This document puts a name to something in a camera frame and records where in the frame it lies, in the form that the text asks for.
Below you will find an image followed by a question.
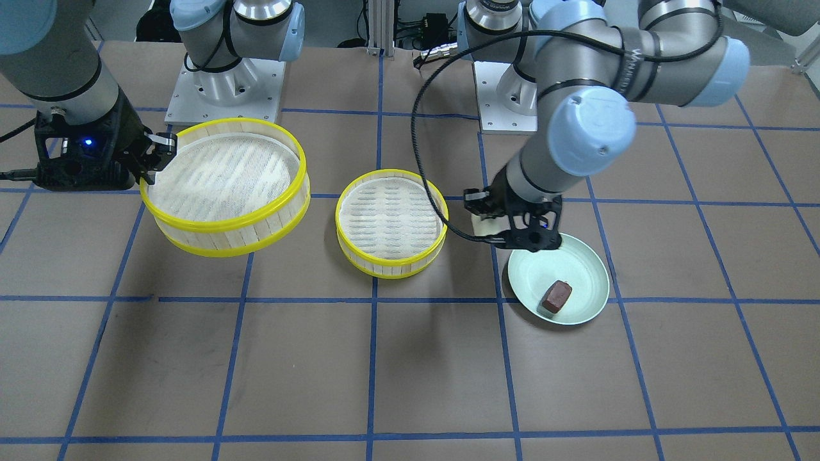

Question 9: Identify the aluminium frame post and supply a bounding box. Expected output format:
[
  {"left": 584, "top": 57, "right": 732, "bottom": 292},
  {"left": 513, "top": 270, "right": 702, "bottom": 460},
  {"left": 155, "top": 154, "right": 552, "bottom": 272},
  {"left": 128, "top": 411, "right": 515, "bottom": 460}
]
[{"left": 365, "top": 0, "right": 397, "bottom": 60}]

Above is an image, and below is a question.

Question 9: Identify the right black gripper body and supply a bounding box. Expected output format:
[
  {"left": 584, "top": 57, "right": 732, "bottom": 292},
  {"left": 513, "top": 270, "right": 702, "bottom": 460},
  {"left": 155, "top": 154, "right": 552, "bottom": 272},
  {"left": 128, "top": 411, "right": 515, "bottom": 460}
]
[{"left": 33, "top": 96, "right": 154, "bottom": 191}]

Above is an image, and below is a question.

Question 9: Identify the brown bun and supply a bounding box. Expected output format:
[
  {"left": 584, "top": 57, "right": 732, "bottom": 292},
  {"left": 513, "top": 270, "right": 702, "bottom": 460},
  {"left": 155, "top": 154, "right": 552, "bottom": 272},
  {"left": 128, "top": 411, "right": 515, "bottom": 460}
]
[{"left": 539, "top": 280, "right": 572, "bottom": 313}]

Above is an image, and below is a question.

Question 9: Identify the yellow bamboo steamer layer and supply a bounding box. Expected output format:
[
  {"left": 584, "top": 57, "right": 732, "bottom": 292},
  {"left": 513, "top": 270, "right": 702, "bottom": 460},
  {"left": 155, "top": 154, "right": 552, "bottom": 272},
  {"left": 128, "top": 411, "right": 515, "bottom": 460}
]
[
  {"left": 334, "top": 169, "right": 448, "bottom": 280},
  {"left": 140, "top": 118, "right": 311, "bottom": 259}
]

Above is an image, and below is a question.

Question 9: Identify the black power adapter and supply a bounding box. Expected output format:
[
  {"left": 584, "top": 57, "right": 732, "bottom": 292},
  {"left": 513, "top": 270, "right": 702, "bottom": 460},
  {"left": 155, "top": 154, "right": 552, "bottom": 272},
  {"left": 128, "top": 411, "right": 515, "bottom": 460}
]
[{"left": 422, "top": 12, "right": 448, "bottom": 39}]

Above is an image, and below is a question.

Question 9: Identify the black braided cable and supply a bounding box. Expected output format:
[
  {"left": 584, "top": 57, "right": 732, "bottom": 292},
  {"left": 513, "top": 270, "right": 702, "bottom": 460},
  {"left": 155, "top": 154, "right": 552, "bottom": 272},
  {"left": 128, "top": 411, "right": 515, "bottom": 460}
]
[{"left": 411, "top": 26, "right": 625, "bottom": 244}]

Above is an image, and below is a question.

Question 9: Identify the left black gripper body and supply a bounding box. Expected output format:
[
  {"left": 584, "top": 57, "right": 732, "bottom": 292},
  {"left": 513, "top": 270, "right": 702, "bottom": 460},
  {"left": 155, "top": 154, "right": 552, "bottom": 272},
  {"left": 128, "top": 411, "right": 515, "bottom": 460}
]
[{"left": 483, "top": 186, "right": 563, "bottom": 253}]

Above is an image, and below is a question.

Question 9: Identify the white bun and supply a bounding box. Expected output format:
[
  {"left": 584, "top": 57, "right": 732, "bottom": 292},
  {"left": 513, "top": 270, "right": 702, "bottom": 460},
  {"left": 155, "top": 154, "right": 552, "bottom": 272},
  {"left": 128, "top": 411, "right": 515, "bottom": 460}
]
[{"left": 470, "top": 214, "right": 511, "bottom": 237}]

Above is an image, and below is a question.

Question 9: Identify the light green plate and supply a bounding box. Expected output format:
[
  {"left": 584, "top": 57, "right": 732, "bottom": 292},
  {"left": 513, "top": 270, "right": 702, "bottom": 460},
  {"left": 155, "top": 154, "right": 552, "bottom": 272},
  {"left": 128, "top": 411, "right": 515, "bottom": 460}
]
[{"left": 507, "top": 232, "right": 611, "bottom": 326}]

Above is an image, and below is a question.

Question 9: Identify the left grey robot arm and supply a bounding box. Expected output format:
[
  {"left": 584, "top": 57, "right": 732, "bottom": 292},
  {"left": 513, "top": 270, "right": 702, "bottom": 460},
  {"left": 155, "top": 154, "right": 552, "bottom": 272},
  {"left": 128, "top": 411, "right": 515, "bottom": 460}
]
[{"left": 457, "top": 1, "right": 751, "bottom": 252}]

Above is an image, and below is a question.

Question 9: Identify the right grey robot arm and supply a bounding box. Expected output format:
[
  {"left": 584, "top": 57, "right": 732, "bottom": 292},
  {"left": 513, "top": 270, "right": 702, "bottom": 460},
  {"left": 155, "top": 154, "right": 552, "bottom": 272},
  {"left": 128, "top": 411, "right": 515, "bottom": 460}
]
[{"left": 2, "top": 1, "right": 306, "bottom": 191}]

